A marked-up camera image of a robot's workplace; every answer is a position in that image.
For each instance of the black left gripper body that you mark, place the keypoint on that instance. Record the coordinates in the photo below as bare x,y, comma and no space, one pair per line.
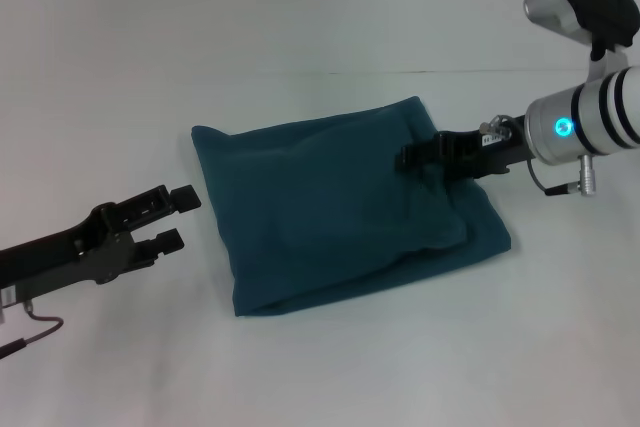
65,257

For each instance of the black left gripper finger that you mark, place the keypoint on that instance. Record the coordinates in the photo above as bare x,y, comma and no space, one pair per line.
162,243
165,202

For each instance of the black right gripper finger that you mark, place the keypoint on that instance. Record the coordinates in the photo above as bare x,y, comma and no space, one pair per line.
417,156

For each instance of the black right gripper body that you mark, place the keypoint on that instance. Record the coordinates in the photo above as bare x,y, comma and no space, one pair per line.
480,152

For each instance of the teal blue t-shirt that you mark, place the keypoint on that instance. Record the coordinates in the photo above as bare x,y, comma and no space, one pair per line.
340,207

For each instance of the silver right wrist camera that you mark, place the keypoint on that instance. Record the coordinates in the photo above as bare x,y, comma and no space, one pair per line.
580,7

